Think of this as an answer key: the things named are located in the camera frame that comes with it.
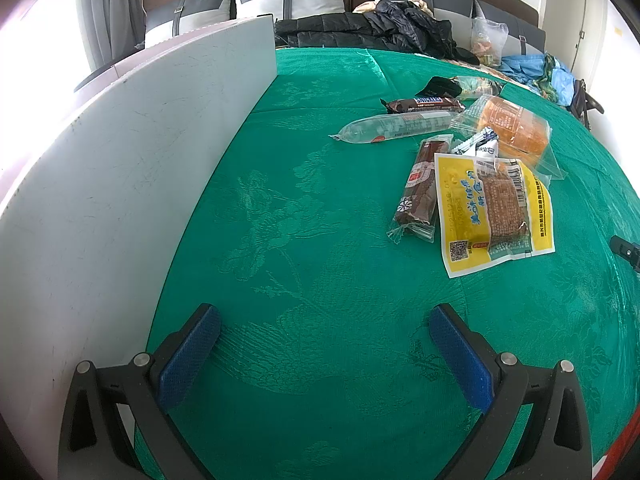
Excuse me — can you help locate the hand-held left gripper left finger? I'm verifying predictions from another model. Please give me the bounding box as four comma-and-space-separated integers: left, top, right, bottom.
57, 303, 223, 480

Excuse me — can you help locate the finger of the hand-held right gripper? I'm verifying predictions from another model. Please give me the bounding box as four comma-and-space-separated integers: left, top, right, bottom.
609, 235, 640, 274

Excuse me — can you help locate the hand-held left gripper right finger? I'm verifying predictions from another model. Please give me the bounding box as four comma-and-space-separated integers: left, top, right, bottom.
429, 303, 593, 480

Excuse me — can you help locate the clear sausage packet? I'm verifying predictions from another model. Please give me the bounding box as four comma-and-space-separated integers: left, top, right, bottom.
328, 110, 457, 146

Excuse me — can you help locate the yellow snack packet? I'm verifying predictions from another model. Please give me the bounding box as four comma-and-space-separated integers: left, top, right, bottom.
433, 152, 556, 279

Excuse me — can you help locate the black chair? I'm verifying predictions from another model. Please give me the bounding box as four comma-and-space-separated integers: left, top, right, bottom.
569, 79, 606, 132

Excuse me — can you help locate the green tablecloth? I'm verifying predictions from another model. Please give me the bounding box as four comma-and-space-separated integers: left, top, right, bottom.
132, 46, 640, 480

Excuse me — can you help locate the bread in clear packet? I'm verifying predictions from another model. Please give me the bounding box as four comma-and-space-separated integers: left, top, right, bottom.
450, 94, 568, 181

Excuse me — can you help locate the brown cake bar packet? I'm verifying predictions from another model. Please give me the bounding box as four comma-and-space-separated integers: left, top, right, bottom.
386, 134, 455, 246

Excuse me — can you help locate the small white blue packet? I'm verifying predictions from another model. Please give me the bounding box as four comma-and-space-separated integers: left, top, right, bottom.
450, 128, 498, 161

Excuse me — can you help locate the white board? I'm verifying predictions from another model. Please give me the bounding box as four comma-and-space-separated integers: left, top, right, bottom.
0, 14, 279, 433

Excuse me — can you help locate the blue cloth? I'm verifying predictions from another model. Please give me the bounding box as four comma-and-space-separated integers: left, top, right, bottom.
500, 52, 584, 107

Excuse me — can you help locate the green clear snack packet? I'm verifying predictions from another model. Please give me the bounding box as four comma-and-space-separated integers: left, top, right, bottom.
452, 75, 504, 101

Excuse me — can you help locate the white wardrobe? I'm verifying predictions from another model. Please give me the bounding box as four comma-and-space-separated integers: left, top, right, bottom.
544, 0, 640, 128

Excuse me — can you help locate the black snack packet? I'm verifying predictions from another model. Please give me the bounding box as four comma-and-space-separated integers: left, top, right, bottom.
426, 76, 463, 99

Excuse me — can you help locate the dark brown chocolate bar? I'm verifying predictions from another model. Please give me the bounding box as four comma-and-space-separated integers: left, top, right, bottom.
380, 96, 466, 115

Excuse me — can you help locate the clear plastic bag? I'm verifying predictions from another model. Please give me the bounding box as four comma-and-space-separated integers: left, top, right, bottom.
470, 16, 510, 67

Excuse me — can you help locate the black puffer jacket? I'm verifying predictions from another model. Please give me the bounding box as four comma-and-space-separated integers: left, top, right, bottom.
274, 0, 482, 65

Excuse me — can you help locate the beige cloth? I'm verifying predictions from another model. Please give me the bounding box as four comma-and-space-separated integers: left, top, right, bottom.
353, 0, 437, 15

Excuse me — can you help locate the grey curtain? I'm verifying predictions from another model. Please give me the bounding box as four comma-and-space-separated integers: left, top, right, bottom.
74, 0, 147, 77

